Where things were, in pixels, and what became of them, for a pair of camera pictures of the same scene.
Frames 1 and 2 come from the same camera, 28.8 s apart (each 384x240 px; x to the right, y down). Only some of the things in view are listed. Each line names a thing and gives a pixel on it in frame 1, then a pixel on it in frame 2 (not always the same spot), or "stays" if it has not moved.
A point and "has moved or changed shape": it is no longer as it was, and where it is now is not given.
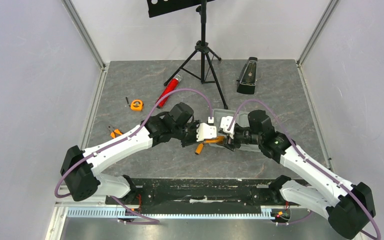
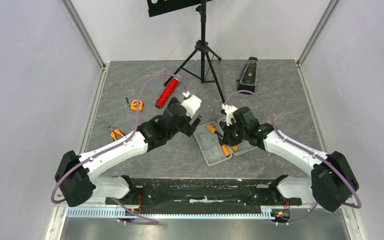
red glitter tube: (171, 87) stays
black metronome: (246, 80) stays
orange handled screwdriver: (199, 149) has moved or changed shape
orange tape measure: (136, 105) stays
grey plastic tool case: (241, 119) has moved or changed shape
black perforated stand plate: (162, 7) stays
